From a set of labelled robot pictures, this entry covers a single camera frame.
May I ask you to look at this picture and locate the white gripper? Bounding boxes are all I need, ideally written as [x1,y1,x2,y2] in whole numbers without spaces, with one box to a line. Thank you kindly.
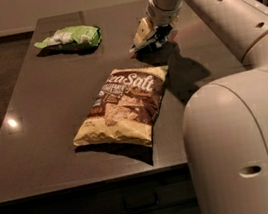
[133,0,183,47]

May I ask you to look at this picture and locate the blue chip bag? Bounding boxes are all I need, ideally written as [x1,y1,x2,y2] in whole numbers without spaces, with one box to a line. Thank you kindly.
[129,29,178,54]

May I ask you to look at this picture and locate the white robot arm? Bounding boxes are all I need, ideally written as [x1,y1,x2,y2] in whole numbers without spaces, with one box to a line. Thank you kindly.
[147,0,268,214]

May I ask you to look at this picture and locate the green chip bag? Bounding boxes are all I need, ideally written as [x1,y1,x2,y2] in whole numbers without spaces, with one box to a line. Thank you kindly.
[34,25,102,52]

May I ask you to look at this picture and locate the sea salt chip bag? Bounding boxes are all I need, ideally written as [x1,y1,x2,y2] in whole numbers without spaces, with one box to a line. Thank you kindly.
[73,65,168,147]

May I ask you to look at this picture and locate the dark cabinet drawers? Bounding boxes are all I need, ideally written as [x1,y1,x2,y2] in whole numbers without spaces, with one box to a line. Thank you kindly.
[0,150,268,214]

